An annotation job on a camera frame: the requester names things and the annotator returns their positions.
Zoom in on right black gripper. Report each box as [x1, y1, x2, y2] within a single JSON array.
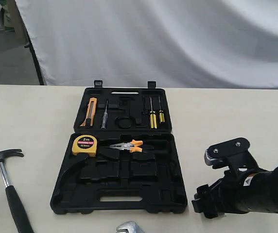
[[191, 170, 241, 219]]

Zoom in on silver adjustable wrench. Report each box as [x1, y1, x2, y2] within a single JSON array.
[[116, 221, 144, 233]]

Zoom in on claw hammer black grip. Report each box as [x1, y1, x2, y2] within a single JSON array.
[[0, 149, 34, 233]]

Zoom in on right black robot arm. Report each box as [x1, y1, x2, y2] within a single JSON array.
[[191, 156, 278, 219]]

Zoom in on black plastic tool case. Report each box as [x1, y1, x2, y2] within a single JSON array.
[[50, 80, 188, 215]]

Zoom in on short yellow black screwdriver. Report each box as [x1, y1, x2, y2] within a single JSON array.
[[158, 96, 165, 124]]

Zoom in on long yellow black screwdriver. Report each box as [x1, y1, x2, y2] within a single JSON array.
[[149, 97, 157, 129]]

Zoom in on clear test pen screwdriver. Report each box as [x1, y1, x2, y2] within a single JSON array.
[[101, 100, 108, 129]]

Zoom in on yellow tape measure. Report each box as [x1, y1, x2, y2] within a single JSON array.
[[71, 134, 98, 157]]

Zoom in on orange utility knife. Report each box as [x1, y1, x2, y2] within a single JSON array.
[[80, 97, 97, 127]]

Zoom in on white backdrop cloth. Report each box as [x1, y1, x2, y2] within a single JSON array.
[[17, 0, 278, 89]]

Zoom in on black backdrop stand pole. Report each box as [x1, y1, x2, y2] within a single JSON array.
[[18, 9, 46, 85]]

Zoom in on orange handled pliers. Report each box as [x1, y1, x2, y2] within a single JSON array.
[[97, 139, 169, 161]]

